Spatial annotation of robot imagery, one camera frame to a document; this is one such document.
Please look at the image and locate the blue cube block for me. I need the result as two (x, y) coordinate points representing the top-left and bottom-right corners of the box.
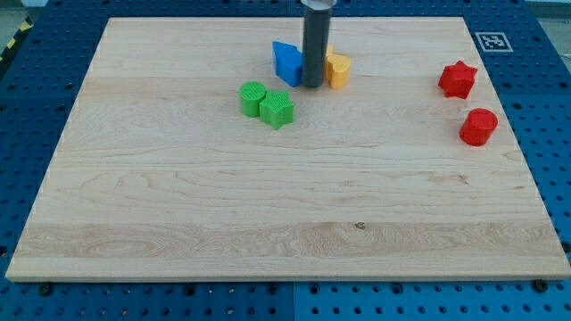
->
(272, 41), (302, 87)

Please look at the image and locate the green star block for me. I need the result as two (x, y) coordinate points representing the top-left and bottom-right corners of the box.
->
(260, 90), (294, 130)

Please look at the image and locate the green cylinder block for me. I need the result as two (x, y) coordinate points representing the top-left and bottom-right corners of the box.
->
(239, 81), (267, 118)

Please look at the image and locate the wooden board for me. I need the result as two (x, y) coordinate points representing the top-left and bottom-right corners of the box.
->
(6, 17), (570, 283)

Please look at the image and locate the yellow heart block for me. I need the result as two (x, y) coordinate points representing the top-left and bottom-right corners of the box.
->
(326, 54), (352, 89)

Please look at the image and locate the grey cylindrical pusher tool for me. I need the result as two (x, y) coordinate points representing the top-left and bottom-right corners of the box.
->
(302, 0), (336, 87)

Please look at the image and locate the red star block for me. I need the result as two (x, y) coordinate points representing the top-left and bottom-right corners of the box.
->
(438, 61), (478, 99)

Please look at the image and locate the red cylinder block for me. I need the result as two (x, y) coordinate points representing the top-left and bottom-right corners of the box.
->
(459, 108), (499, 146)

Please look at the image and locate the white fiducial marker tag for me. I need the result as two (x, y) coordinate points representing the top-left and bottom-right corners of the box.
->
(476, 31), (513, 53)

